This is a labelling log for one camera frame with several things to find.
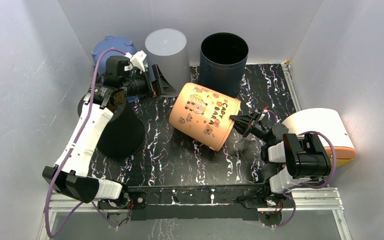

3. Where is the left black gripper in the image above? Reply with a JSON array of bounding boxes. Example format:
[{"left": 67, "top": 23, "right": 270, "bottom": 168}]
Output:
[{"left": 121, "top": 65, "right": 177, "bottom": 104}]

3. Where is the orange bucket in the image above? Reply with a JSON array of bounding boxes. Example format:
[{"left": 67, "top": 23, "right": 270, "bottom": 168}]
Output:
[{"left": 169, "top": 82, "right": 241, "bottom": 151}]

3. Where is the grey plastic bucket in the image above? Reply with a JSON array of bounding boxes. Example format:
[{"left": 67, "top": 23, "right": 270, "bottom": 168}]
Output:
[{"left": 145, "top": 28, "right": 192, "bottom": 98}]

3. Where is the blue plastic bucket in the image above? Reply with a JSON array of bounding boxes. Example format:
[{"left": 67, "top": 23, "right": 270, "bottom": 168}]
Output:
[{"left": 91, "top": 35, "right": 137, "bottom": 75}]

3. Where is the large black bucket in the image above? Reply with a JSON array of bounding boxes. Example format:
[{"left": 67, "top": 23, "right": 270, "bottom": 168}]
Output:
[{"left": 74, "top": 98, "right": 145, "bottom": 159}]

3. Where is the dark blue bucket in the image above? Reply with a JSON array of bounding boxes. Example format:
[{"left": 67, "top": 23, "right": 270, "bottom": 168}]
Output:
[{"left": 197, "top": 32, "right": 249, "bottom": 98}]

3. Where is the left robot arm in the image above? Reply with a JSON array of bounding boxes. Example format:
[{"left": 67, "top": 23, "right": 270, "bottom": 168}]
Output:
[{"left": 42, "top": 55, "right": 176, "bottom": 208}]

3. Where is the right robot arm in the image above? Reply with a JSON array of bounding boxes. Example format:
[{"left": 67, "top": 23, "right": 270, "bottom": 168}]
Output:
[{"left": 230, "top": 111, "right": 337, "bottom": 207}]

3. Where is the white and orange container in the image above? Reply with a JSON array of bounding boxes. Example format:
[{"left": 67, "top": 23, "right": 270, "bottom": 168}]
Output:
[{"left": 281, "top": 108, "right": 356, "bottom": 167}]

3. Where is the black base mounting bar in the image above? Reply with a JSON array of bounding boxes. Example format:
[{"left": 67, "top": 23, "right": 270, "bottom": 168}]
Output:
[{"left": 127, "top": 183, "right": 284, "bottom": 223}]

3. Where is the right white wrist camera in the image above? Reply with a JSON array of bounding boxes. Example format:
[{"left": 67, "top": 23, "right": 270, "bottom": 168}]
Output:
[{"left": 258, "top": 108, "right": 269, "bottom": 121}]

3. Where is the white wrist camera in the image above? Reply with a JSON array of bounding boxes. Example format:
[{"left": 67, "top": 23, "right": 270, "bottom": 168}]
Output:
[
  {"left": 126, "top": 50, "right": 147, "bottom": 72},
  {"left": 258, "top": 108, "right": 269, "bottom": 121}
]

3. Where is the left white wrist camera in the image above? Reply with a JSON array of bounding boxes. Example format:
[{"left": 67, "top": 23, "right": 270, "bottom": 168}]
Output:
[{"left": 126, "top": 50, "right": 147, "bottom": 72}]

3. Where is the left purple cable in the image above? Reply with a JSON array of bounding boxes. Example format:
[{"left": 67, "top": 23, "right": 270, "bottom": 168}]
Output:
[{"left": 44, "top": 48, "right": 129, "bottom": 239}]

